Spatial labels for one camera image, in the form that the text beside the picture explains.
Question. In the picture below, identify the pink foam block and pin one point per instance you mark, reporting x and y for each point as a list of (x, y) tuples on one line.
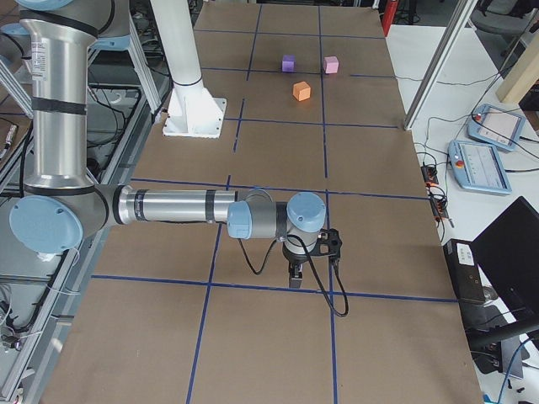
[(330, 65)]

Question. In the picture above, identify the aluminium side frame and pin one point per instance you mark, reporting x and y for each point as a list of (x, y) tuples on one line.
[(38, 290)]

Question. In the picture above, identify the wooden beam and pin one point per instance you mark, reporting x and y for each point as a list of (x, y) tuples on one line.
[(522, 76)]

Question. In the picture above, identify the aluminium frame post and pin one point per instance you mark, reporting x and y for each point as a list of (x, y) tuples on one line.
[(448, 40)]

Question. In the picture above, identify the orange black power strip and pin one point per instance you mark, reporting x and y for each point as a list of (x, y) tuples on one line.
[(437, 195)]

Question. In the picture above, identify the black computer monitor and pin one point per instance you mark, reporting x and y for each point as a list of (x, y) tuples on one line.
[(507, 253)]

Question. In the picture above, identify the black desktop computer box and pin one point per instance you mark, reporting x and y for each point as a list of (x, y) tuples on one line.
[(464, 272)]

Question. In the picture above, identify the orange foam block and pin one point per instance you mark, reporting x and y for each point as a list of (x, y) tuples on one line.
[(301, 91)]

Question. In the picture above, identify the purple foam block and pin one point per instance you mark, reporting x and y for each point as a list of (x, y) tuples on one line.
[(288, 63)]

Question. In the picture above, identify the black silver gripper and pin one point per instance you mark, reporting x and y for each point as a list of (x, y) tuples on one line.
[(294, 261)]

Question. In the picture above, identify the near blue teach pendant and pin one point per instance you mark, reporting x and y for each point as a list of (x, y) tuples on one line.
[(477, 167)]

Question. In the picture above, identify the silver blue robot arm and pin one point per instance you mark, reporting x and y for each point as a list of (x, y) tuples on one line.
[(59, 126)]

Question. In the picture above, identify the blue teach pendant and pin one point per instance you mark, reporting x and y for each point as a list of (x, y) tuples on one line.
[(477, 167), (495, 126)]

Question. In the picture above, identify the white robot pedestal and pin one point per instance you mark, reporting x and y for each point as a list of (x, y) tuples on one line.
[(192, 110)]

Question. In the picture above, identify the far blue teach pendant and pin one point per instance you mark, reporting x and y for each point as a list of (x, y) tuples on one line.
[(495, 126)]

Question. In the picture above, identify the red cylinder tube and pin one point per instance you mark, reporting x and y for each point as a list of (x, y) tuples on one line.
[(389, 15)]

